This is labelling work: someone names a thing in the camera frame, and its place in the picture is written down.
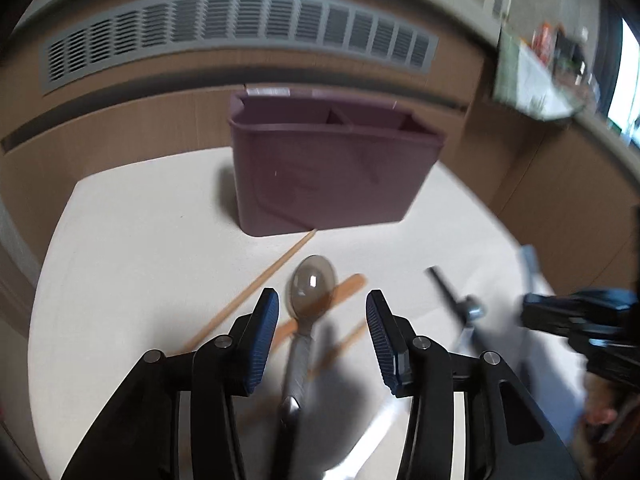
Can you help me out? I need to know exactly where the person's right hand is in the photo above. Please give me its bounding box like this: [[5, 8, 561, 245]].
[[582, 375, 626, 443]]

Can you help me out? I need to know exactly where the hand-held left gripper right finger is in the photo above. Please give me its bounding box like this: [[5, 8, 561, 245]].
[[365, 289, 584, 480]]

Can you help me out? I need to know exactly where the metal spoon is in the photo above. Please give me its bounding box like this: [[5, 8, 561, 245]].
[[270, 254, 340, 480]]

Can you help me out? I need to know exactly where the grey ventilation grille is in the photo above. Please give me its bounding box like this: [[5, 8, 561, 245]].
[[39, 0, 440, 97]]

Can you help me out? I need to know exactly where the bright window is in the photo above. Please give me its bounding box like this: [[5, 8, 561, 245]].
[[606, 14, 640, 148]]

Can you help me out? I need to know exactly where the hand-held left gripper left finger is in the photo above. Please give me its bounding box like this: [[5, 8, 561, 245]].
[[60, 287, 280, 480]]

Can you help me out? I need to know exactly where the wooden chopstick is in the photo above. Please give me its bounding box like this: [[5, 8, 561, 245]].
[[306, 319, 372, 382], [181, 229, 318, 354]]

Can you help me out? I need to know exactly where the flat wooden stick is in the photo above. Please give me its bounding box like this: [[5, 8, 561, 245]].
[[271, 273, 367, 343]]

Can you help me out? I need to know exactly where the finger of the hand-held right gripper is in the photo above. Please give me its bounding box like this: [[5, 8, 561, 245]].
[[426, 266, 503, 361], [519, 244, 545, 293]]

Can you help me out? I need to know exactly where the purple plastic utensil holder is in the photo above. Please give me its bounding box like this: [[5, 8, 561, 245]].
[[226, 86, 447, 237]]

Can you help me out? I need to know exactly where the cluttered shelf with papers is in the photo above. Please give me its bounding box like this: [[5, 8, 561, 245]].
[[491, 19, 602, 122]]

